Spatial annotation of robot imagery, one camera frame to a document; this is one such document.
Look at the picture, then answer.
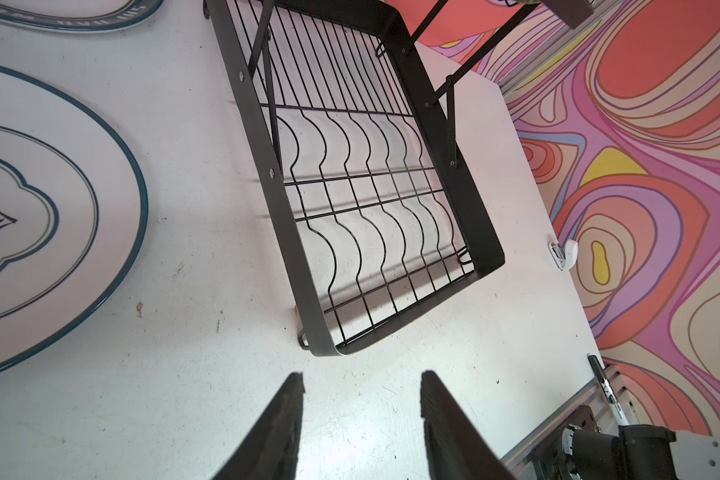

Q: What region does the small white table clip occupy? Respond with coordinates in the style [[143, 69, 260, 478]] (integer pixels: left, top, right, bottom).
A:
[[548, 239, 579, 271]]

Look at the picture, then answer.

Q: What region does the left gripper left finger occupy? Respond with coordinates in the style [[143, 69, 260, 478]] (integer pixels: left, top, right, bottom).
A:
[[213, 372, 305, 479]]

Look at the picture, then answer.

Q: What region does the black wire dish rack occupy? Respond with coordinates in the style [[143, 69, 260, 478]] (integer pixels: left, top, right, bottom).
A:
[[202, 1, 579, 357]]

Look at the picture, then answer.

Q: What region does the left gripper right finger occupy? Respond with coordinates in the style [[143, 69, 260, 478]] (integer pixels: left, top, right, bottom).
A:
[[420, 371, 514, 479]]

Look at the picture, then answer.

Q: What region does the black rimmed lettered plate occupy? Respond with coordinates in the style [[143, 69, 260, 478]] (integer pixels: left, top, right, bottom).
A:
[[0, 0, 163, 33]]

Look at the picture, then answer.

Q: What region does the black marker pen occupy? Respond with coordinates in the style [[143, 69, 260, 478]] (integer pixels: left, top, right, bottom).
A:
[[587, 354, 629, 426]]

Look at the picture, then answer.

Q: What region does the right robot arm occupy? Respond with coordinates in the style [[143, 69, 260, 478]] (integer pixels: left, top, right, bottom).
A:
[[561, 425, 720, 479]]

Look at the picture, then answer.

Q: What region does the white plate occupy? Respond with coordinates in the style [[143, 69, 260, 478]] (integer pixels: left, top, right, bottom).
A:
[[0, 65, 149, 373]]

